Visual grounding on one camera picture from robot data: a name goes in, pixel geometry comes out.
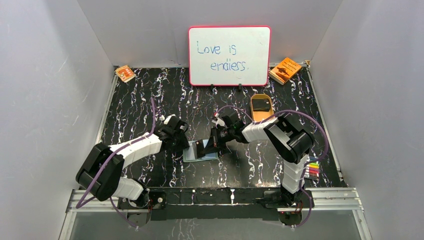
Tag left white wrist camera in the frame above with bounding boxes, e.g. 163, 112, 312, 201
161, 114, 179, 126

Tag pack of coloured markers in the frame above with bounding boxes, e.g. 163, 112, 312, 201
304, 162, 321, 180

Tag pink framed whiteboard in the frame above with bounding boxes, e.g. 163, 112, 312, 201
188, 25, 272, 87

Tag aluminium frame rail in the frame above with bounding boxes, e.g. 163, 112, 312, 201
59, 187, 372, 240

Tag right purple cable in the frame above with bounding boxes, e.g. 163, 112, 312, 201
215, 105, 330, 229

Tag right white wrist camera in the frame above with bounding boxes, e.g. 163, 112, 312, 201
212, 112, 226, 128

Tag orange oval tray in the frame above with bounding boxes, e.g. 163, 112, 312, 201
250, 94, 274, 122

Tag orange book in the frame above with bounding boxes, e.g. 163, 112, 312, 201
268, 57, 302, 85

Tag black base bar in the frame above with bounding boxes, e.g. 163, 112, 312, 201
116, 186, 315, 225

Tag small orange card box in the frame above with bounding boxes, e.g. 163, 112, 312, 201
115, 65, 136, 83

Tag black cards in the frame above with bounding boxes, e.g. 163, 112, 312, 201
251, 98, 272, 112

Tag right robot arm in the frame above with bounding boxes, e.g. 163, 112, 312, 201
192, 113, 314, 207

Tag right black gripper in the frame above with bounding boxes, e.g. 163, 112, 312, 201
202, 126, 234, 155

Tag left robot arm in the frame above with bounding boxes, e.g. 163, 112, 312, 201
75, 115, 189, 208

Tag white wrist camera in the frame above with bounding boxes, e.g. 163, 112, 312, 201
161, 114, 179, 126
212, 112, 226, 128

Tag green card holder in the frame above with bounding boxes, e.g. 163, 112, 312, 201
182, 139, 219, 163

